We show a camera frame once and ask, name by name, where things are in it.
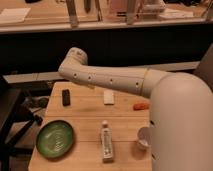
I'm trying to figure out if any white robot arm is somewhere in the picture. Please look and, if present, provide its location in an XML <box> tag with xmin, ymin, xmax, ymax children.
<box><xmin>58</xmin><ymin>47</ymin><xmax>213</xmax><ymax>171</ymax></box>

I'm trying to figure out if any black eraser block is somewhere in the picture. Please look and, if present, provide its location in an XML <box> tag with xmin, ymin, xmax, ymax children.
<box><xmin>62</xmin><ymin>89</ymin><xmax>70</xmax><ymax>106</ymax></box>

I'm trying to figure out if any white tube with cap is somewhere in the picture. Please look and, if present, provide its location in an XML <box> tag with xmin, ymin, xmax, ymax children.
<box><xmin>101</xmin><ymin>120</ymin><xmax>114</xmax><ymax>163</ymax></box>

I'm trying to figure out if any white ceramic cup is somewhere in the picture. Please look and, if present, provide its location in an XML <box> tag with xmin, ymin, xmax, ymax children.
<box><xmin>137</xmin><ymin>127</ymin><xmax>151</xmax><ymax>150</ymax></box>

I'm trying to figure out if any metal frame post right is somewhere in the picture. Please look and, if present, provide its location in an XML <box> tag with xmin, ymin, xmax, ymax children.
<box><xmin>126</xmin><ymin>0</ymin><xmax>136</xmax><ymax>25</ymax></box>

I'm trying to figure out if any black chair left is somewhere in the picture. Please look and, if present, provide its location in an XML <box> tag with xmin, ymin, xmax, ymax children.
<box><xmin>0</xmin><ymin>75</ymin><xmax>44</xmax><ymax>171</ymax></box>

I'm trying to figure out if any orange carrot toy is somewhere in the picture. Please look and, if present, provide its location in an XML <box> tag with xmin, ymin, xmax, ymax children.
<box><xmin>133</xmin><ymin>102</ymin><xmax>150</xmax><ymax>111</ymax></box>

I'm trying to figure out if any green ceramic plate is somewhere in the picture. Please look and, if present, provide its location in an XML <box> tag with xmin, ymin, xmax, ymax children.
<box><xmin>36</xmin><ymin>120</ymin><xmax>75</xmax><ymax>159</ymax></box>

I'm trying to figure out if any metal frame post left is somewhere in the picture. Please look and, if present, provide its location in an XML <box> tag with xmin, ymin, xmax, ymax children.
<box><xmin>66</xmin><ymin>0</ymin><xmax>78</xmax><ymax>28</ymax></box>

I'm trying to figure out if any white rectangular block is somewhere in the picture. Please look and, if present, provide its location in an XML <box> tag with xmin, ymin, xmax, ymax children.
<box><xmin>103</xmin><ymin>90</ymin><xmax>114</xmax><ymax>105</ymax></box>

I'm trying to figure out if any metal frame post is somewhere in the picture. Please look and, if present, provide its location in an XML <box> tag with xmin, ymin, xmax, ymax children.
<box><xmin>66</xmin><ymin>0</ymin><xmax>78</xmax><ymax>28</ymax></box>
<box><xmin>126</xmin><ymin>0</ymin><xmax>136</xmax><ymax>25</ymax></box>

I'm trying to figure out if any white paper sheet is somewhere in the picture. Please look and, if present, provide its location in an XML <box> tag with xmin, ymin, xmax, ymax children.
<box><xmin>0</xmin><ymin>8</ymin><xmax>30</xmax><ymax>24</ymax></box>

